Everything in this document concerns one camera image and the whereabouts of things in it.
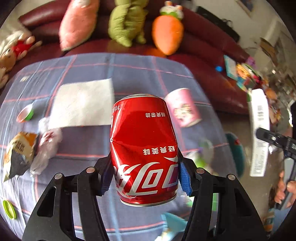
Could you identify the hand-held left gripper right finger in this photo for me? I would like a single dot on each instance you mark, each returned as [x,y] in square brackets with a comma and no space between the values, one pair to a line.
[185,179]

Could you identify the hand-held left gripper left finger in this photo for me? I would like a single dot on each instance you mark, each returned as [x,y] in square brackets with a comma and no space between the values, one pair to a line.
[105,183]

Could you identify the long white carton box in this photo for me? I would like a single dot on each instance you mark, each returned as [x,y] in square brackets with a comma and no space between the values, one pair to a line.
[259,111]

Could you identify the dented red soda can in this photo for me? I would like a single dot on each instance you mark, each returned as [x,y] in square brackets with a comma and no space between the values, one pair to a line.
[143,143]

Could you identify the person's right hand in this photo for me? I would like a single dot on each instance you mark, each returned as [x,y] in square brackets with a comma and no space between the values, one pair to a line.
[281,192]

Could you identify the green and white wrapper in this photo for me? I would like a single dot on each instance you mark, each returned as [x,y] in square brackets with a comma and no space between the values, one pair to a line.
[204,153]

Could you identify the teal plastic container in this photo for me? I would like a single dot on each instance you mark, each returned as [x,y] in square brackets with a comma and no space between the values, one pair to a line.
[238,155]

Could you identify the teal paper piece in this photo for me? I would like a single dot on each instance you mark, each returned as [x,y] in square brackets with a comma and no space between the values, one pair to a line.
[173,224]

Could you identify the clear crumpled plastic bag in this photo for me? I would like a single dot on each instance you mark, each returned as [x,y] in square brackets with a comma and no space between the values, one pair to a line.
[47,143]

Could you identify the pink drink can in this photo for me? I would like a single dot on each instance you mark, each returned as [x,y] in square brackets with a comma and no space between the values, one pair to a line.
[183,109]

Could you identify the pile of colourful toys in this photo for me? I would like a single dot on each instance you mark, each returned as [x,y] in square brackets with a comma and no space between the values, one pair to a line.
[245,74]

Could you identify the white paper towel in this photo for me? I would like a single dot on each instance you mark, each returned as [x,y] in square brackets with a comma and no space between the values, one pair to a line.
[81,104]

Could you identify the small blue toy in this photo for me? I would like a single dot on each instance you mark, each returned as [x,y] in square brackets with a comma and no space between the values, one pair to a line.
[219,68]

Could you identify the orange and black snack bag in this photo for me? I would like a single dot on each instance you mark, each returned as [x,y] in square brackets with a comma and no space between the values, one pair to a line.
[19,155]

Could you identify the green plastic lid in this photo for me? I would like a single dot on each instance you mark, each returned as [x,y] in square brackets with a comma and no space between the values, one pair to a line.
[9,208]

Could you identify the dark red leather sofa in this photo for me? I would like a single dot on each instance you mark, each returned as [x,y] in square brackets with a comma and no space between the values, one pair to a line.
[203,67]

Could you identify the green and white cup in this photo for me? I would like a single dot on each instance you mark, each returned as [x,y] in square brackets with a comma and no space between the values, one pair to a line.
[26,113]

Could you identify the blue plaid tablecloth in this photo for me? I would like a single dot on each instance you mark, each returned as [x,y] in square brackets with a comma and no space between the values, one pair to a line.
[138,74]

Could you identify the orange carrot plush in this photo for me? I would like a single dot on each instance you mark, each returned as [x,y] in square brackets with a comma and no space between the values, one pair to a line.
[167,34]

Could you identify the pink plush pillow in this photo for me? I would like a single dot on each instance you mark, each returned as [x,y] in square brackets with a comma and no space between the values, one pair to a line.
[76,25]

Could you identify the beige plush with red clothes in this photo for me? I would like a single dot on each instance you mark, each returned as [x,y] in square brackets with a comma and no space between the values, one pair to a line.
[13,51]

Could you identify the green plush toy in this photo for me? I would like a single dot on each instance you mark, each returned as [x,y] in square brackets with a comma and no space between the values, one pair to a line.
[126,23]

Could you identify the framed wall picture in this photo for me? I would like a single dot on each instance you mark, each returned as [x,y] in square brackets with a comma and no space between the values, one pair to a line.
[245,5]

